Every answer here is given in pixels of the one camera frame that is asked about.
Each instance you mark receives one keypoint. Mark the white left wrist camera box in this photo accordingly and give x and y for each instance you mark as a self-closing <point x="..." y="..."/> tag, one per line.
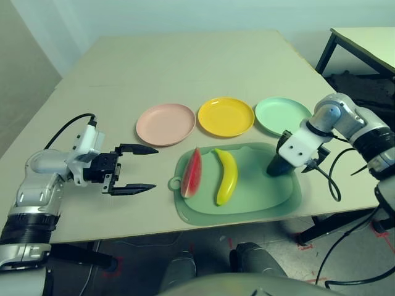
<point x="89" y="143"/>

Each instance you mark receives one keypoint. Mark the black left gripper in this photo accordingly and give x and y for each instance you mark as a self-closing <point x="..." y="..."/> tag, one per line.
<point x="103" y="169"/>

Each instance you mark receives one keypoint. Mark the grey robot left leg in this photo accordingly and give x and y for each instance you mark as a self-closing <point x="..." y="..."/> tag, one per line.
<point x="180" y="268"/>

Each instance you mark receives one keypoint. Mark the green silicone cutting mat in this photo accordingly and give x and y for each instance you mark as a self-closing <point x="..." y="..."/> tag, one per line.
<point x="256" y="191"/>

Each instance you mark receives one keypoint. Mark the red watermelon slice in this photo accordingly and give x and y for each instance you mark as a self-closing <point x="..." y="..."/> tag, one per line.
<point x="192" y="175"/>

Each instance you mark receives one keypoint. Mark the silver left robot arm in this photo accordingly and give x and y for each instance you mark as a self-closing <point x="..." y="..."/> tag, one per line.
<point x="37" y="191"/>

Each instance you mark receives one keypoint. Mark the grey robot torso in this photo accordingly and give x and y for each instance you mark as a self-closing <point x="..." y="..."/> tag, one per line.
<point x="240" y="285"/>

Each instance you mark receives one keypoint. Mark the black zip tie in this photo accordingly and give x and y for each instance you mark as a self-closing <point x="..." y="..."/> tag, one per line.
<point x="359" y="171"/>

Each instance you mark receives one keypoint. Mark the beige side table black frame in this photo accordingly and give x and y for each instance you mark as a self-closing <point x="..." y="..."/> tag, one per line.
<point x="364" y="40"/>

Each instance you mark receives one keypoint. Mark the mint green plate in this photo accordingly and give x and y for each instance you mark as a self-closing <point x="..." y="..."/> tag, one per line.
<point x="277" y="115"/>

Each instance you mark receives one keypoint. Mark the grey robot leg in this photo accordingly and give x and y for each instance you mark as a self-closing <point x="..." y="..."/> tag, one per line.
<point x="180" y="268"/>
<point x="256" y="259"/>

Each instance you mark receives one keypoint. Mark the grey robot right leg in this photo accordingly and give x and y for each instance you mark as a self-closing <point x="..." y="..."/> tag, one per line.
<point x="256" y="259"/>

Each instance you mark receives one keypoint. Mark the yellow toy banana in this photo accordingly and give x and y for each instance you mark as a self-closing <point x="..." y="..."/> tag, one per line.
<point x="228" y="175"/>

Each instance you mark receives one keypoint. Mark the yellow plate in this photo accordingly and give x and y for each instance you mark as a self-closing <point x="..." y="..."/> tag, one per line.
<point x="226" y="117"/>

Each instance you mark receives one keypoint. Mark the pink plate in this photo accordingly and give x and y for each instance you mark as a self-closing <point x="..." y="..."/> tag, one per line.
<point x="166" y="124"/>

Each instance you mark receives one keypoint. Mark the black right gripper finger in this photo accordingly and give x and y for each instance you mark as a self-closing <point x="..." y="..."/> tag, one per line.
<point x="285" y="138"/>
<point x="321" y="155"/>

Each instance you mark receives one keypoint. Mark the dark green avocado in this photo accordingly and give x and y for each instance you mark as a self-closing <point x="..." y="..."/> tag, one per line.
<point x="276" y="168"/>

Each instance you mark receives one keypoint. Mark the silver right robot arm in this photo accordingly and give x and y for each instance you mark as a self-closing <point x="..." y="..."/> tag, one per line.
<point x="345" y="117"/>

